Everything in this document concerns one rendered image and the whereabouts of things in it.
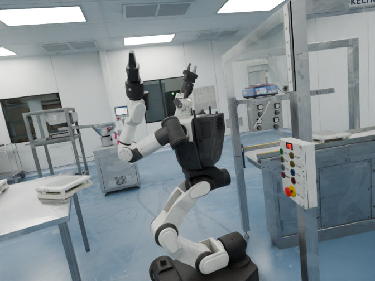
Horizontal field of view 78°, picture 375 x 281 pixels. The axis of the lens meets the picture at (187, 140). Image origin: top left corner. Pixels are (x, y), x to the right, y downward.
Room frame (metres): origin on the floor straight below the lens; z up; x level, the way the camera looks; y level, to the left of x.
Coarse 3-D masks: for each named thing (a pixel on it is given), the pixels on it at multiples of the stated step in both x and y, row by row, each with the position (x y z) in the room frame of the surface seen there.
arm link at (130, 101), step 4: (144, 92) 1.19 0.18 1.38; (128, 96) 1.14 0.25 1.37; (132, 96) 1.13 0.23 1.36; (136, 96) 1.13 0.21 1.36; (140, 96) 1.14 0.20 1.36; (144, 96) 1.19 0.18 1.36; (148, 96) 1.21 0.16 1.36; (128, 100) 1.18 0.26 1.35; (132, 100) 1.15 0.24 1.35; (136, 100) 1.15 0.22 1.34; (140, 100) 1.16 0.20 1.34; (144, 100) 1.20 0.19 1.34; (148, 100) 1.21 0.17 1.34; (128, 104) 1.20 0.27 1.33; (132, 104) 1.15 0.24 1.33; (148, 104) 1.21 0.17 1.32; (148, 108) 1.22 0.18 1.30
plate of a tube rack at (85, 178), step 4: (84, 176) 1.58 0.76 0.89; (88, 176) 1.57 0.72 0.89; (76, 180) 1.51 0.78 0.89; (80, 180) 1.50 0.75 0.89; (84, 180) 1.53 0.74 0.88; (68, 184) 1.45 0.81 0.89; (72, 184) 1.44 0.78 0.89; (76, 184) 1.47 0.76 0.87; (36, 188) 1.45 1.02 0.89; (40, 188) 1.44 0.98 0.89; (44, 188) 1.42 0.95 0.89; (48, 188) 1.41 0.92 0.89; (52, 188) 1.40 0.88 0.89; (56, 188) 1.38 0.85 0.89; (60, 188) 1.37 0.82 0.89; (64, 188) 1.38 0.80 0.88; (68, 188) 1.41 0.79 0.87
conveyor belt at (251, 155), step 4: (364, 132) 1.97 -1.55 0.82; (368, 132) 1.95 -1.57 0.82; (372, 132) 1.93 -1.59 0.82; (352, 136) 1.90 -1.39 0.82; (356, 136) 1.88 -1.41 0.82; (360, 136) 1.86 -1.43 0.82; (364, 140) 1.72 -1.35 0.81; (340, 144) 1.71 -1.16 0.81; (344, 144) 1.71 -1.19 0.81; (264, 148) 1.92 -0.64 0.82; (268, 148) 1.89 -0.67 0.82; (272, 148) 1.88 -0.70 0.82; (276, 148) 1.86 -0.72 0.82; (320, 148) 1.69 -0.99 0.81; (248, 152) 1.86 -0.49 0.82; (252, 152) 1.84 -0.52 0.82; (256, 152) 1.83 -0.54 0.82; (260, 152) 1.81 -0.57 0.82; (248, 156) 1.81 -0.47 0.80; (252, 156) 1.75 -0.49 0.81; (256, 156) 1.71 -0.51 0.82; (272, 156) 1.66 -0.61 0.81; (252, 160) 1.73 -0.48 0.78; (256, 160) 1.65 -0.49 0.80
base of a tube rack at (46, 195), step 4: (84, 184) 1.55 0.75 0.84; (88, 184) 1.55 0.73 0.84; (92, 184) 1.58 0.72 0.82; (76, 188) 1.47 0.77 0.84; (80, 188) 1.49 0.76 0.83; (44, 192) 1.49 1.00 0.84; (68, 192) 1.41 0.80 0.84; (72, 192) 1.42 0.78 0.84; (40, 196) 1.44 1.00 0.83; (44, 196) 1.43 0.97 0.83; (48, 196) 1.42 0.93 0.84; (52, 196) 1.40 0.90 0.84; (56, 196) 1.39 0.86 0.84; (60, 196) 1.37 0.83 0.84; (64, 196) 1.37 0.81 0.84; (68, 196) 1.39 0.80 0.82
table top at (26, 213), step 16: (48, 176) 2.04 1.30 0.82; (16, 192) 1.67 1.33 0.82; (32, 192) 1.61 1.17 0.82; (0, 208) 1.38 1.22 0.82; (16, 208) 1.34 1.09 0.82; (32, 208) 1.30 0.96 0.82; (48, 208) 1.26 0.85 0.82; (64, 208) 1.23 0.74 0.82; (0, 224) 1.14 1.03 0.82; (16, 224) 1.11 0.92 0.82; (32, 224) 1.08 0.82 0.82; (48, 224) 1.09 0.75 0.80; (0, 240) 1.01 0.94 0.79
